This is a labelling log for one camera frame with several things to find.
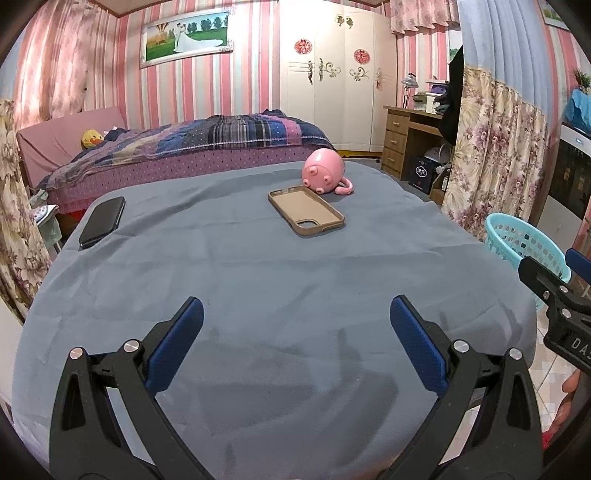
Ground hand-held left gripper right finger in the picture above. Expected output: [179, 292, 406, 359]
[379, 295, 543, 480]

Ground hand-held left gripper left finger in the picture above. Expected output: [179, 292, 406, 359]
[50, 296, 206, 480]

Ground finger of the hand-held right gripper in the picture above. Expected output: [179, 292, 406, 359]
[518, 256, 591, 319]
[566, 248, 591, 282]

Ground turquoise plastic basket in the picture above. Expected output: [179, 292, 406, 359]
[485, 212, 573, 319]

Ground person's right hand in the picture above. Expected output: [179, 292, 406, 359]
[556, 369, 585, 432]

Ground white cabinet with glass door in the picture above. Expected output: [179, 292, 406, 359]
[538, 124, 591, 259]

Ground grey blanket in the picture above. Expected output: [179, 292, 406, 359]
[11, 159, 539, 480]

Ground black phone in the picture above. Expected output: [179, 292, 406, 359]
[78, 196, 126, 250]

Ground blue floral curtain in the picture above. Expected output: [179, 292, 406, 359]
[443, 0, 583, 241]

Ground blue cloth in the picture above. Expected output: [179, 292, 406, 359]
[563, 89, 591, 134]

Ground black box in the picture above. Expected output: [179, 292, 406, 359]
[406, 156, 439, 195]

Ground white desk fan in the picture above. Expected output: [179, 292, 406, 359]
[425, 143, 453, 167]

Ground tan phone case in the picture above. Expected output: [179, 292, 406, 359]
[268, 185, 346, 239]

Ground purple polka-dot bed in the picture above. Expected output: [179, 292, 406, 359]
[46, 143, 340, 213]

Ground white green iron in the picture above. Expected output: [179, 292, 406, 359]
[28, 203, 58, 222]

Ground wooden desk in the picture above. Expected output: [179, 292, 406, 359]
[382, 105, 455, 178]

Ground pink pig cup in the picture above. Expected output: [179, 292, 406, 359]
[301, 148, 355, 197]

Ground black hanging garment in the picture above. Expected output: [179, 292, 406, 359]
[436, 44, 465, 146]

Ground white printer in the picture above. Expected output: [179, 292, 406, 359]
[412, 91, 444, 114]

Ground bed with plaid blanket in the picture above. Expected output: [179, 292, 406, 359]
[37, 110, 331, 190]

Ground desk lamp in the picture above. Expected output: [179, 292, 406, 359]
[399, 73, 419, 109]

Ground pink headboard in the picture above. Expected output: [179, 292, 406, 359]
[16, 106, 127, 185]

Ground white wardrobe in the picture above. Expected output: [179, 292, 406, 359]
[279, 0, 399, 153]

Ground pink valance curtain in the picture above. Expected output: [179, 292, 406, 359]
[389, 0, 462, 35]

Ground framed wedding picture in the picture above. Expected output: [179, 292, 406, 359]
[139, 7, 234, 70]

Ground small wall picture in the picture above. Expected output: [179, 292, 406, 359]
[538, 0, 573, 32]

